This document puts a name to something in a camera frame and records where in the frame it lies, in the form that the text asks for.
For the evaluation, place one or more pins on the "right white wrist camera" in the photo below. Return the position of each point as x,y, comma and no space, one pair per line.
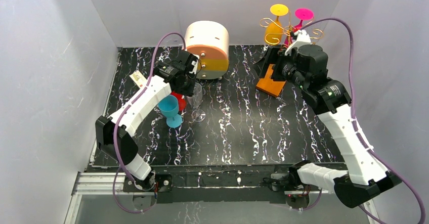
302,38

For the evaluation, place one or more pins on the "blue wine glass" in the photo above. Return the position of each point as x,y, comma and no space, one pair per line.
169,108

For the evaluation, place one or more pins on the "round pastel drawer cabinet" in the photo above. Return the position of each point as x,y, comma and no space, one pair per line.
209,40

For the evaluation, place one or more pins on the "black front mounting rail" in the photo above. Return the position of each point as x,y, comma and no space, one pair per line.
222,183

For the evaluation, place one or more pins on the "yellow wine glass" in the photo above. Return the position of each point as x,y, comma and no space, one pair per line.
274,30

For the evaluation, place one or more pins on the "wooden rack base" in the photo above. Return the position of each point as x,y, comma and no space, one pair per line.
268,85

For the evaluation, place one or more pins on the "clear wine glass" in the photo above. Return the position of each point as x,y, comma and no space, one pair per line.
195,101

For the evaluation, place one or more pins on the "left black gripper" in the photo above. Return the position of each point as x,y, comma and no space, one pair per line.
186,84

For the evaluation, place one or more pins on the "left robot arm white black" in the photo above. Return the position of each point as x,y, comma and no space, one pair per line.
114,133

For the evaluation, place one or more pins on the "gold wire glass rack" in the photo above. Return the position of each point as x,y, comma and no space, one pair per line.
264,23

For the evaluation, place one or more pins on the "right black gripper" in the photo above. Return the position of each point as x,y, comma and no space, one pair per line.
276,65

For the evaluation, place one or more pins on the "red wine glass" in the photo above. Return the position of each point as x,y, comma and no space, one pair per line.
181,100

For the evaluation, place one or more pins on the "white red small box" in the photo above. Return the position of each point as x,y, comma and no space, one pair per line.
139,79

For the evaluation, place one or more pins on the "magenta wine glass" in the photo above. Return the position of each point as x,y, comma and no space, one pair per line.
303,14

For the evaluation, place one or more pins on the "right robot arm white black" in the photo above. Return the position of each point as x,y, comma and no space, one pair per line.
365,177

